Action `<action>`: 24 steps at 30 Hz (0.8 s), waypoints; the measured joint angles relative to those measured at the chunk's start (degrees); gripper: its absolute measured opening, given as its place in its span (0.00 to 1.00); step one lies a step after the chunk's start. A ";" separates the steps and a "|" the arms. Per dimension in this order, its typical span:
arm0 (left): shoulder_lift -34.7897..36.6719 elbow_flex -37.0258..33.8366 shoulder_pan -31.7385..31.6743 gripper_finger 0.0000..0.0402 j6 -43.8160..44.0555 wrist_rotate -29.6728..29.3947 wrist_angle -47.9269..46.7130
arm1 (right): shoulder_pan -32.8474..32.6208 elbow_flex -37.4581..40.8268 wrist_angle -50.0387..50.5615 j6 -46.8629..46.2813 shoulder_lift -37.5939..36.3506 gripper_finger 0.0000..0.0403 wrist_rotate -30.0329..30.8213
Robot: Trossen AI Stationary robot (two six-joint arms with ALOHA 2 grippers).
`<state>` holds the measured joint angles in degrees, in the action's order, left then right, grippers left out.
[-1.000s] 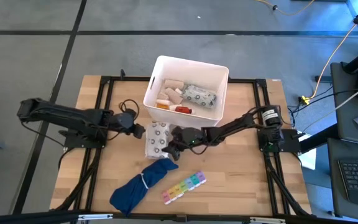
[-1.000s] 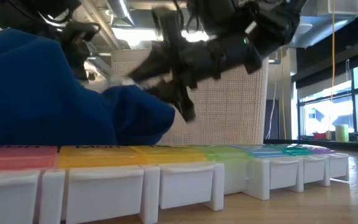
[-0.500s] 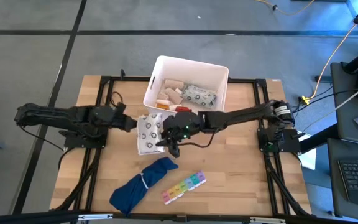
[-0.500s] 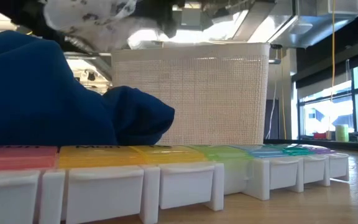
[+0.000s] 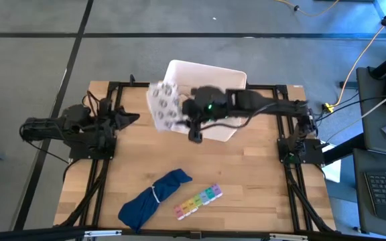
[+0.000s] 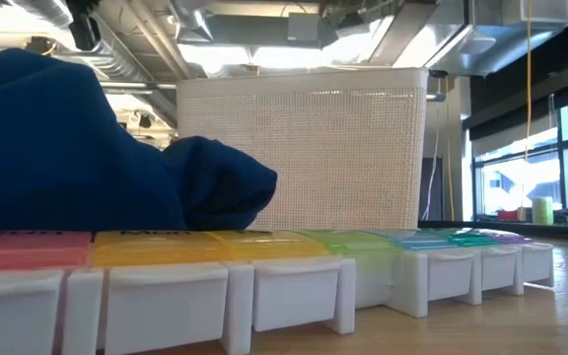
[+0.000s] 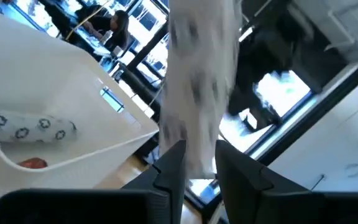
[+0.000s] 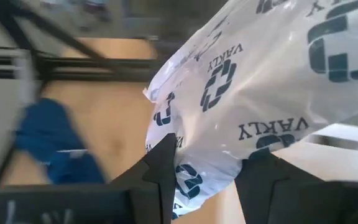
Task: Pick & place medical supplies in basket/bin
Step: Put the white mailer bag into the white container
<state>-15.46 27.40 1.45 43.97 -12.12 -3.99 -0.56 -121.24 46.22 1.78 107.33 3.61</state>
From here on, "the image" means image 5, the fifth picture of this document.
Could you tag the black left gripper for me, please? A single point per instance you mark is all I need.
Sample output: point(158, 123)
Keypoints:
point(104, 122)

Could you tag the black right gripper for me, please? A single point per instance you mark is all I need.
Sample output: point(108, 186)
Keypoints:
point(213, 103)

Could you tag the grey patterned white pack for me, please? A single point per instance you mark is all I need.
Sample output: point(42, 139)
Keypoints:
point(164, 107)

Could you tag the white perforated plastic basket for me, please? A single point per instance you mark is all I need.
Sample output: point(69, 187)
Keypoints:
point(206, 72)

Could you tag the blue cloth bundle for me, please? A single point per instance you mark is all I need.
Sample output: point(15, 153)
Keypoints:
point(146, 204)

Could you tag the rainbow weekly pill organizer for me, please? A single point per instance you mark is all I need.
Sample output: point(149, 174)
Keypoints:
point(198, 201)

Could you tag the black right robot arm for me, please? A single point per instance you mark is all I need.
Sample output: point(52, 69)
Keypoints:
point(270, 107)

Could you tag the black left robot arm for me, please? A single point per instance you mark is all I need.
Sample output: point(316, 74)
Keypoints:
point(45, 129)

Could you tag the white paper sheet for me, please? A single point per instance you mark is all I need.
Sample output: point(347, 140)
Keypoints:
point(332, 167)

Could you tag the dark grey side table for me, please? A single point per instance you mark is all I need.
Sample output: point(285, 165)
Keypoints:
point(370, 100)
point(360, 201)

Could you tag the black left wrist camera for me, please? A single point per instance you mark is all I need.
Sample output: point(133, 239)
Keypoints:
point(105, 105)

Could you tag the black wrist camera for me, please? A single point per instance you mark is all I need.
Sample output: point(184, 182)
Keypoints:
point(105, 105)
point(195, 137)

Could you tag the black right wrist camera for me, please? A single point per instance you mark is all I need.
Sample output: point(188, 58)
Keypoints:
point(195, 137)

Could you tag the black metal table frame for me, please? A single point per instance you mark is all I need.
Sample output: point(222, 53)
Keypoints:
point(136, 85)

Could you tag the silver metal bracket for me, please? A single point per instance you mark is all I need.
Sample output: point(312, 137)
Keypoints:
point(102, 233)
point(288, 237)

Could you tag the grey table-level camera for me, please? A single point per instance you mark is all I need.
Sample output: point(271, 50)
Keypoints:
point(195, 234)

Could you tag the black horizontal rail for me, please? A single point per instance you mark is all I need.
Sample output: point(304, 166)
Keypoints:
point(29, 233)

